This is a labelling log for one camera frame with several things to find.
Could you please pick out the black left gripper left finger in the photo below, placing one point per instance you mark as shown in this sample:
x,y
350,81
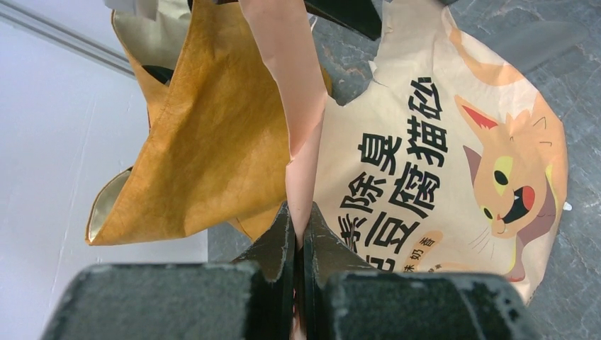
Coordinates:
x,y
250,297

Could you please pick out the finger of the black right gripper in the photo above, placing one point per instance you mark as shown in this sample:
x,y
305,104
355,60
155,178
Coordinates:
x,y
359,16

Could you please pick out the orange paper bag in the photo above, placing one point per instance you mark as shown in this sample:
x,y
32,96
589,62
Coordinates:
x,y
235,103

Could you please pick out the pink cat litter bag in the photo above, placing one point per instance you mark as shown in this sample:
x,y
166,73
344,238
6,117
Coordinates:
x,y
450,161

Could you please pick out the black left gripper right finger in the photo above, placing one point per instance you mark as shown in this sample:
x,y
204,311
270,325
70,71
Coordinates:
x,y
345,298

